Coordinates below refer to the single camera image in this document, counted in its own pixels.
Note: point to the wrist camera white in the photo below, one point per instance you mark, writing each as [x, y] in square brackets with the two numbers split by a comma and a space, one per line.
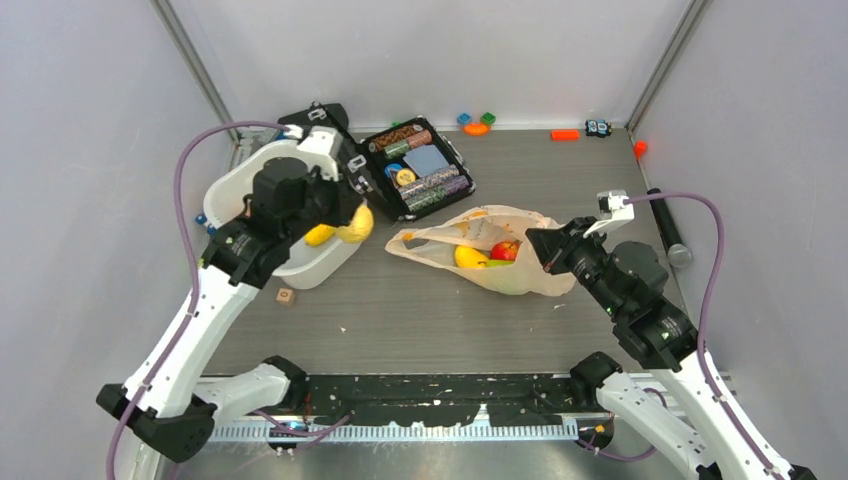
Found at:
[615, 211]
[317, 146]

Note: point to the blue toy cube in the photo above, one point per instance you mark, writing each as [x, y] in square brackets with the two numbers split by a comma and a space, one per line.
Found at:
[463, 119]

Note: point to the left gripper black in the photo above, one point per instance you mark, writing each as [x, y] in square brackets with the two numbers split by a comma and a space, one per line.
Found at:
[346, 199]

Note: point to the translucent plastic bag banana print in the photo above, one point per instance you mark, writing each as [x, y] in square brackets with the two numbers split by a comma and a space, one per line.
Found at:
[488, 246]

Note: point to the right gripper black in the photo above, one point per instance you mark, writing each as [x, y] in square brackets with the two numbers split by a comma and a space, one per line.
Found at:
[552, 245]

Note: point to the orange corner piece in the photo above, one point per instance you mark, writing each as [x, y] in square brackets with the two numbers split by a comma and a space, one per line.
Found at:
[639, 149]

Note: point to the black poker chip case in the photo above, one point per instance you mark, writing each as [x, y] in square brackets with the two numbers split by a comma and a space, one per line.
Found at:
[407, 171]

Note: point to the small wooden cube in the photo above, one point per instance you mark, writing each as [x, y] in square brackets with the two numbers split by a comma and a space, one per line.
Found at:
[285, 297]

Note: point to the white plastic basin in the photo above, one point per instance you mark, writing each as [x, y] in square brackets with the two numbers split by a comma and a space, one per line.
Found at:
[308, 266]

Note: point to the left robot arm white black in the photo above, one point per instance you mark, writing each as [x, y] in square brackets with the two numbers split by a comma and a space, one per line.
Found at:
[161, 402]

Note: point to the green toy cube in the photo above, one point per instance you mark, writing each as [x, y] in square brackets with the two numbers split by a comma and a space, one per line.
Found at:
[488, 119]

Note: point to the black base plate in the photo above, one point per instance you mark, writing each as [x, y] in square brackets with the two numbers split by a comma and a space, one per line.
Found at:
[438, 400]

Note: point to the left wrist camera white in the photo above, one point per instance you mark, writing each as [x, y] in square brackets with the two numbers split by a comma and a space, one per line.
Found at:
[317, 146]

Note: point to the yellow fake banana piece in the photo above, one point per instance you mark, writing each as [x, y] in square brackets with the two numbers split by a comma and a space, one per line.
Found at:
[319, 235]

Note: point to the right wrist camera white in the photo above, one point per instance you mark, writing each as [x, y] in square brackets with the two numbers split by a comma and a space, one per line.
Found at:
[615, 211]

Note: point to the yellow fake mango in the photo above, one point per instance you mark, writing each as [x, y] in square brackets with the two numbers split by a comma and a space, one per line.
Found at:
[469, 258]

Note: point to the black microphone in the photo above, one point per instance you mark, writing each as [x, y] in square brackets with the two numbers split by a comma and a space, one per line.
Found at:
[678, 254]

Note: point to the orange block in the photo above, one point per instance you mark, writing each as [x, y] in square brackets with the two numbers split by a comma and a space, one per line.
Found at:
[565, 135]

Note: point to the small toy car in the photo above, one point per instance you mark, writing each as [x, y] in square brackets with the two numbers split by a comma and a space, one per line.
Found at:
[598, 128]

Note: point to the red fake apple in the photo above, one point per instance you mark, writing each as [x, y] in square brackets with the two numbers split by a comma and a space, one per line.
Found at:
[505, 251]

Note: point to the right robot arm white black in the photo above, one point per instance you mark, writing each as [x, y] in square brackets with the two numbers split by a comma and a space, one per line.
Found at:
[715, 439]

